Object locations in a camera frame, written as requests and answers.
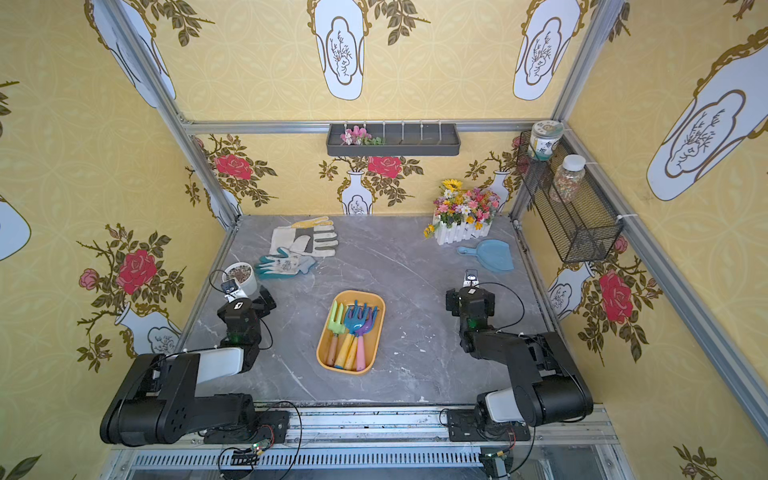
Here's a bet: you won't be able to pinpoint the white lidded jar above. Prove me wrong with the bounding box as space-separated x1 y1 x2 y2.
527 120 565 161

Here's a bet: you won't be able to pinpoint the circuit board with wires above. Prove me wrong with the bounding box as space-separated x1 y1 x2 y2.
216 439 274 480
478 447 531 479

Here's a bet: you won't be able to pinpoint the purple rake pink handle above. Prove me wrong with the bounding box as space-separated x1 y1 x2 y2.
356 307 379 372

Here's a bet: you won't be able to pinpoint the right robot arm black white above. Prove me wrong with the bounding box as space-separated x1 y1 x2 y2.
445 286 594 427

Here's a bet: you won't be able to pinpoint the yellow plastic storage tray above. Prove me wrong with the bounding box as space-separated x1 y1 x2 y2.
316 290 386 375

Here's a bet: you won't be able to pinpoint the white cup with pebbles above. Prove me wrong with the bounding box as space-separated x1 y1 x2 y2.
222 262 259 297

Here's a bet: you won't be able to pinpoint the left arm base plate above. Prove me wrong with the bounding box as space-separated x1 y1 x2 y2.
203 410 290 445

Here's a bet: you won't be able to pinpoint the teal white garden glove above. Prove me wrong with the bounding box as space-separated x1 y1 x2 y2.
254 248 317 279

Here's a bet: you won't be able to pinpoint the left circuit board with wires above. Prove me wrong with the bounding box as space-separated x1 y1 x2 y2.
216 439 274 480

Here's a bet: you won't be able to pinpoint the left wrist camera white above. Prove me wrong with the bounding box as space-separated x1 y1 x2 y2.
221 278 245 302

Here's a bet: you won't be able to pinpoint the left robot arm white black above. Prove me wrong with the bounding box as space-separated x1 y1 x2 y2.
99 286 276 447

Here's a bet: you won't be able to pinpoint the flowers in white fence planter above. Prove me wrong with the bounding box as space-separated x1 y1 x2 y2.
423 179 501 245

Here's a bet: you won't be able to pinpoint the pink artificial flowers on shelf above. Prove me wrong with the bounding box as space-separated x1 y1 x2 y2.
340 126 383 146

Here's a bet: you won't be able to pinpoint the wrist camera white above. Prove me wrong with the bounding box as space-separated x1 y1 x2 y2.
221 278 245 302
463 269 479 287

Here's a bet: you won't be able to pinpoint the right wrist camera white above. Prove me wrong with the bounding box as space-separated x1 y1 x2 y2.
463 269 479 287

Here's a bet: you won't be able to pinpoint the black wire mesh basket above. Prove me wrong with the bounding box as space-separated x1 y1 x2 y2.
509 131 624 264

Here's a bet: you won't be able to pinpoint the light blue dustpan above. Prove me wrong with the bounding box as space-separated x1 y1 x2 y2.
457 239 514 273

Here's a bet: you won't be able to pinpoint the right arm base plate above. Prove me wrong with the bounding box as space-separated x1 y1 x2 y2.
439 409 531 443

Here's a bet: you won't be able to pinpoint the grey wall shelf tray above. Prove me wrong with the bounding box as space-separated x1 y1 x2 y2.
326 121 462 157

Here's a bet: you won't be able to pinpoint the clear bottle colourful beads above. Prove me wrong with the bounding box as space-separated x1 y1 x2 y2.
550 154 586 203

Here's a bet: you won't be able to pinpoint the right circuit board with wires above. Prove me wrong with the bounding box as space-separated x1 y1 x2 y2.
478 447 531 479

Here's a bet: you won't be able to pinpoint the white grey work glove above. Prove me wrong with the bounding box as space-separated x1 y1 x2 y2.
270 216 339 258

